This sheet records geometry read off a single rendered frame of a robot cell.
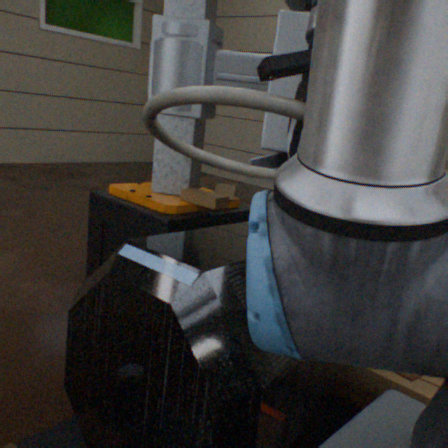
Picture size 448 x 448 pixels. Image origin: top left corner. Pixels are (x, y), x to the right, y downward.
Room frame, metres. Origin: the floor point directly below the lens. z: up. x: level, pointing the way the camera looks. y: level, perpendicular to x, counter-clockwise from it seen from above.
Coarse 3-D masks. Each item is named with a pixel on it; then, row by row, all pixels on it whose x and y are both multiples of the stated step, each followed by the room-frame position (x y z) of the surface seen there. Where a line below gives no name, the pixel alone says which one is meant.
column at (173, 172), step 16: (176, 0) 2.33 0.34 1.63; (192, 0) 2.31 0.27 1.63; (208, 0) 2.33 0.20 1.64; (176, 16) 2.32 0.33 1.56; (192, 16) 2.31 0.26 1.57; (208, 16) 2.35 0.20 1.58; (176, 128) 2.32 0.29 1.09; (192, 128) 2.30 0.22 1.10; (160, 144) 2.33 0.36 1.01; (192, 144) 2.30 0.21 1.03; (160, 160) 2.33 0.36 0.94; (176, 160) 2.31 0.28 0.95; (192, 160) 2.31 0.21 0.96; (160, 176) 2.33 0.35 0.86; (176, 176) 2.31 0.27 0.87; (192, 176) 2.34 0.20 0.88; (160, 192) 2.33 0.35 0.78; (176, 192) 2.31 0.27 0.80
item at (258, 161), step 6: (264, 156) 1.43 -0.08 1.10; (270, 156) 1.50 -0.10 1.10; (276, 156) 1.61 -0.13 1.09; (252, 162) 1.27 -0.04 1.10; (258, 162) 1.34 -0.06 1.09; (264, 162) 1.42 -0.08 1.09; (270, 162) 1.52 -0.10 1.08; (276, 162) 1.62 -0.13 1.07; (270, 168) 1.54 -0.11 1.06; (276, 168) 1.59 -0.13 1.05; (270, 180) 1.26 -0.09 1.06
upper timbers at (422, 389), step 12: (348, 372) 1.98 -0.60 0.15; (360, 372) 1.95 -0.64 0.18; (372, 372) 1.92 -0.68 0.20; (384, 372) 1.92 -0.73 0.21; (360, 384) 1.94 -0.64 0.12; (372, 384) 1.91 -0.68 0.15; (384, 384) 1.88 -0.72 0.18; (396, 384) 1.85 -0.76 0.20; (408, 384) 1.85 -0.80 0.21; (420, 384) 1.86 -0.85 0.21; (432, 384) 1.88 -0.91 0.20; (420, 396) 1.79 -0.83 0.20; (432, 396) 1.79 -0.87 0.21
